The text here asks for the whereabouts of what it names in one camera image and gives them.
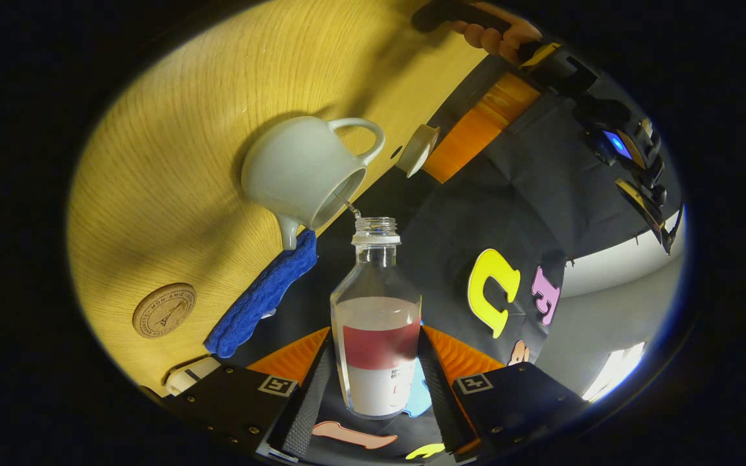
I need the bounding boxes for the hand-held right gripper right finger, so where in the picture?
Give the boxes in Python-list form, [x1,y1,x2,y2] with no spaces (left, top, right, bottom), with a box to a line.
[420,326,591,463]

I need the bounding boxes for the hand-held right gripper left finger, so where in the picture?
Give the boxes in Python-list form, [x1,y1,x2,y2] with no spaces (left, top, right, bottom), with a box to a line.
[153,327,336,463]

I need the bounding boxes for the white teacup lid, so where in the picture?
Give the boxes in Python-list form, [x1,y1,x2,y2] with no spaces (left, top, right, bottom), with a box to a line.
[396,124,441,179]

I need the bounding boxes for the clear plastic water bottle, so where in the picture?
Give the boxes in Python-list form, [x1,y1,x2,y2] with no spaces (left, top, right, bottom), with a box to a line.
[330,217,423,420]

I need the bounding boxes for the round cork coaster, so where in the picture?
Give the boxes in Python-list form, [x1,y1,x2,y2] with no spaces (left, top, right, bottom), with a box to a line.
[132,283,198,338]

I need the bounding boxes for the white ceramic teacup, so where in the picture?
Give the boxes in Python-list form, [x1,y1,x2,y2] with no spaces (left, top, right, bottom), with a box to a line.
[241,115,387,250]

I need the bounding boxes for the blue towel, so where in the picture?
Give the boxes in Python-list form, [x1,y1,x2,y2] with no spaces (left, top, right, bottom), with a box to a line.
[203,230,319,359]

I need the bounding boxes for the white toaster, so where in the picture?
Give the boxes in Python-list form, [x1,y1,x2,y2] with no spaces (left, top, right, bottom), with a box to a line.
[164,355,221,397]

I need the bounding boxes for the ceiling light panel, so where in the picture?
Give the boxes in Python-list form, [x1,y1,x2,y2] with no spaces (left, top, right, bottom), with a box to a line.
[582,342,647,403]

